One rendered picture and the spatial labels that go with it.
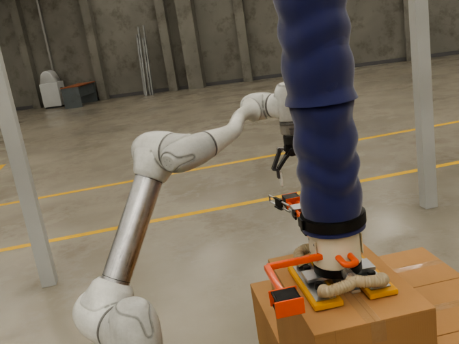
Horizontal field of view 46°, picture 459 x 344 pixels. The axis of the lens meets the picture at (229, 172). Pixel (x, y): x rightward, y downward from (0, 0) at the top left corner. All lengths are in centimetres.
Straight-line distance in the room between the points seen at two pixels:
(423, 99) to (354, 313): 345
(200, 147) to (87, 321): 68
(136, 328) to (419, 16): 390
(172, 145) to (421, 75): 351
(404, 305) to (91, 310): 102
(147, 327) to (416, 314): 83
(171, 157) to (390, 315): 85
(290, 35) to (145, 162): 65
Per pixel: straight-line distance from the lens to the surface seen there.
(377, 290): 190
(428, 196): 529
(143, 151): 191
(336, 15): 171
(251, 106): 223
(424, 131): 512
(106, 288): 188
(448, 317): 258
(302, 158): 179
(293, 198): 245
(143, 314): 174
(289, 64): 173
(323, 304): 183
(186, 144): 179
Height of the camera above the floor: 188
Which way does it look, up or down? 15 degrees down
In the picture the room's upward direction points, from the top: 9 degrees counter-clockwise
